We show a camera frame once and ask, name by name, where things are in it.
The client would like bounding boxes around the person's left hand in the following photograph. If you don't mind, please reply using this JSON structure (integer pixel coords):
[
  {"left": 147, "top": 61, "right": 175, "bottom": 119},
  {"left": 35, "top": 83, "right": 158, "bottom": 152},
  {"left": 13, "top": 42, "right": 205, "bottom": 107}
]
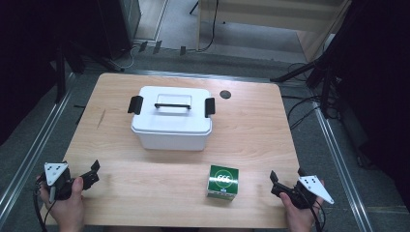
[{"left": 37, "top": 175, "right": 86, "bottom": 232}]

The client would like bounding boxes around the bundle of black floor cables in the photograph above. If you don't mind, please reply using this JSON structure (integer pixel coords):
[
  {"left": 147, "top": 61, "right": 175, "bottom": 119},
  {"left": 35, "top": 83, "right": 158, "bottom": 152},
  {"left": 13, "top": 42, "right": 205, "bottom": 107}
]
[{"left": 279, "top": 61, "right": 339, "bottom": 131}]

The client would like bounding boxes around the black metal stand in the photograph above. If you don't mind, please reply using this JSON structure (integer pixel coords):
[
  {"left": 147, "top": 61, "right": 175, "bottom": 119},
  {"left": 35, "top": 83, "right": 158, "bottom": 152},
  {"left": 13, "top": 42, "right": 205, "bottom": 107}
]
[{"left": 269, "top": 54, "right": 344, "bottom": 120}]

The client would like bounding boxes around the light wooden cabinet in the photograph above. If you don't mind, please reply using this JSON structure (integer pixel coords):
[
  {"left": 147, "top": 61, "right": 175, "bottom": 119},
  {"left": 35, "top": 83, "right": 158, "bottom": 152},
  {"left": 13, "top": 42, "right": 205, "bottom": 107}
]
[{"left": 195, "top": 0, "right": 353, "bottom": 63}]

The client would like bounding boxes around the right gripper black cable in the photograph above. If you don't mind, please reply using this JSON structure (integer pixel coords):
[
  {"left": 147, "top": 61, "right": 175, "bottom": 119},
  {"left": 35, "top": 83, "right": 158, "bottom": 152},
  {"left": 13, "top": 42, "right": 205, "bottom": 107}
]
[{"left": 303, "top": 192, "right": 327, "bottom": 232}]

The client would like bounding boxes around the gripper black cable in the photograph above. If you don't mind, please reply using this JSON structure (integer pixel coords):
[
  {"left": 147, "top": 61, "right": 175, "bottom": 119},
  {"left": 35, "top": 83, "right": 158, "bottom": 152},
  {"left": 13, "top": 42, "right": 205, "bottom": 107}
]
[
  {"left": 32, "top": 180, "right": 58, "bottom": 232},
  {"left": 303, "top": 192, "right": 327, "bottom": 232}
]

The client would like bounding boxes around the dark cabinet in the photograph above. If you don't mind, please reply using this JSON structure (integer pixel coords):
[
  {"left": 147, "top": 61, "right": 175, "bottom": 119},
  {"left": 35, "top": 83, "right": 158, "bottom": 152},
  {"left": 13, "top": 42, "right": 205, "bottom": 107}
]
[{"left": 96, "top": 0, "right": 143, "bottom": 61}]

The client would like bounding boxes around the green cube carton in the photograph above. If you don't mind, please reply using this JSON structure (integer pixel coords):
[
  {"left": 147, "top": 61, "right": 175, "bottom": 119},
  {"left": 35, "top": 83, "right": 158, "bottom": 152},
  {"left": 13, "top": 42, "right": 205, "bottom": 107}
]
[{"left": 206, "top": 164, "right": 240, "bottom": 201}]

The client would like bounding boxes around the person's right hand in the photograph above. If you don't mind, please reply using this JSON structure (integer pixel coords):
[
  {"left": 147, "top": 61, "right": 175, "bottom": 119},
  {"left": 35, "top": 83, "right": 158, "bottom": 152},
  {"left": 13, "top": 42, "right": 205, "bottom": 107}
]
[{"left": 278, "top": 179, "right": 326, "bottom": 232}]

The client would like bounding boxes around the white lid with black handle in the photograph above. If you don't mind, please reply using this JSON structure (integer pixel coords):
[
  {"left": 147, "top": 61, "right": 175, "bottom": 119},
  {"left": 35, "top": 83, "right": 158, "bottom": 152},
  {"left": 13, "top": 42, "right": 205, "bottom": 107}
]
[{"left": 127, "top": 85, "right": 217, "bottom": 136}]

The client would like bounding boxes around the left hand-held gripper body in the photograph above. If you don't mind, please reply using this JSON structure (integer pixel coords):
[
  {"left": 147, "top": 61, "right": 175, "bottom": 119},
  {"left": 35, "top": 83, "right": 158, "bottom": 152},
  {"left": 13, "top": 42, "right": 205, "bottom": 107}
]
[{"left": 43, "top": 160, "right": 75, "bottom": 203}]

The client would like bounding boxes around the white plastic storage box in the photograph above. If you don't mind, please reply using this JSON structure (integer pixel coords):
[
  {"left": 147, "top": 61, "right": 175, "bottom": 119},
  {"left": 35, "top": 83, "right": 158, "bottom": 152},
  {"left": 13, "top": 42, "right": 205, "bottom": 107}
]
[{"left": 131, "top": 126, "right": 213, "bottom": 152}]

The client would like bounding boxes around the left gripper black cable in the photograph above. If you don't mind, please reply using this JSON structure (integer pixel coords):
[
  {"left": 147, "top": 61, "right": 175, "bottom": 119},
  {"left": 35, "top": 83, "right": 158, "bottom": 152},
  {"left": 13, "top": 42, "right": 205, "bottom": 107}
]
[{"left": 32, "top": 180, "right": 58, "bottom": 232}]

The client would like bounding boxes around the metal floor rail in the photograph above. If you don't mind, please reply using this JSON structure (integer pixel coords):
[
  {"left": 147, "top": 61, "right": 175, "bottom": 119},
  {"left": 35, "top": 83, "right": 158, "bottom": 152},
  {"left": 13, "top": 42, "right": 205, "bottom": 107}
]
[
  {"left": 0, "top": 72, "right": 75, "bottom": 224},
  {"left": 311, "top": 101, "right": 375, "bottom": 232}
]

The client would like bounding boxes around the black floor cable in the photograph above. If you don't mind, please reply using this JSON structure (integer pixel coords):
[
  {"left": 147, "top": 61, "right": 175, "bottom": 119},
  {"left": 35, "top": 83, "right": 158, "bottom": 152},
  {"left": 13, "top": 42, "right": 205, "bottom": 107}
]
[{"left": 195, "top": 0, "right": 220, "bottom": 53}]

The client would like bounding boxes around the white floor cable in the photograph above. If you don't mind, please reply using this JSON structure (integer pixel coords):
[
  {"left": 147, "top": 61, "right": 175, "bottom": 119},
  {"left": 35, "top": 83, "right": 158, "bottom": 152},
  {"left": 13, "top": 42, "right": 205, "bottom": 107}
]
[{"left": 121, "top": 43, "right": 143, "bottom": 71}]

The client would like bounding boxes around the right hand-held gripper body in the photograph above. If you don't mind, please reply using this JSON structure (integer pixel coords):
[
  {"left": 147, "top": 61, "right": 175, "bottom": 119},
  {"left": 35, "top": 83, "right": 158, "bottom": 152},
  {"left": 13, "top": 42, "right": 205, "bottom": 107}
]
[{"left": 291, "top": 166, "right": 336, "bottom": 210}]

